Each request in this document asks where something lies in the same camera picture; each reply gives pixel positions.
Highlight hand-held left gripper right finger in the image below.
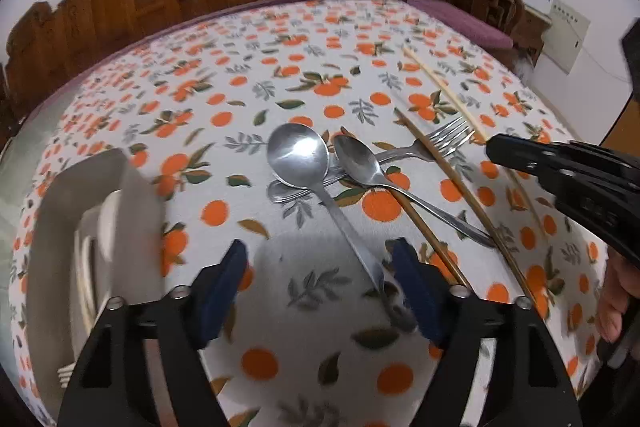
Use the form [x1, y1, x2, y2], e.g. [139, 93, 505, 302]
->
[390, 237, 583, 427]

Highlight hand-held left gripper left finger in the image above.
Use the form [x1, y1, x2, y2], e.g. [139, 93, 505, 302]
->
[57, 239, 249, 427]

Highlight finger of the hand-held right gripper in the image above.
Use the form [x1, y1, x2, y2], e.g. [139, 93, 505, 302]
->
[486, 133, 640, 188]

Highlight dark brown chopstick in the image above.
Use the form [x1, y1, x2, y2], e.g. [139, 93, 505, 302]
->
[394, 108, 535, 303]
[340, 126, 473, 293]

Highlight light bamboo chopstick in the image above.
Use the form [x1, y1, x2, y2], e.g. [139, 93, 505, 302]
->
[402, 47, 548, 233]

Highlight oval metal spoon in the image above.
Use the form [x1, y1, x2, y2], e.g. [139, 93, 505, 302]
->
[332, 134, 497, 249]

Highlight large round metal spoon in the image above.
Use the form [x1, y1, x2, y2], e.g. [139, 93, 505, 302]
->
[266, 123, 408, 328]

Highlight rectangular metal tray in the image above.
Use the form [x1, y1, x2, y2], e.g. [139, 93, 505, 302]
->
[22, 147, 166, 423]

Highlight white plastic spork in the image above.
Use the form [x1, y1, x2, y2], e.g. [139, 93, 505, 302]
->
[56, 359, 78, 390]

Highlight person's right hand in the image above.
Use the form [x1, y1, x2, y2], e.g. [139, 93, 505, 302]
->
[597, 254, 640, 343]

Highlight crumpled plastic bag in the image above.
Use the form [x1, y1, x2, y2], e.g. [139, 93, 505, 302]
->
[512, 52, 536, 82]

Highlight brown wooden door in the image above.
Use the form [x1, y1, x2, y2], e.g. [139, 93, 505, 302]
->
[597, 14, 640, 152]

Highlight wooden side table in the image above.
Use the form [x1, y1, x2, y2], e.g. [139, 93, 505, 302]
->
[450, 0, 551, 68]

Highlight square purple armchair cushion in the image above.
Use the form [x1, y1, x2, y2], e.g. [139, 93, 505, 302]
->
[407, 0, 513, 50]

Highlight orange print tablecloth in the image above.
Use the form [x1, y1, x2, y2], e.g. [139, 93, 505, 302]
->
[10, 0, 606, 427]

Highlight white wall cabinet panel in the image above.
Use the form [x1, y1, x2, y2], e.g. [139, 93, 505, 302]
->
[542, 2, 591, 75]

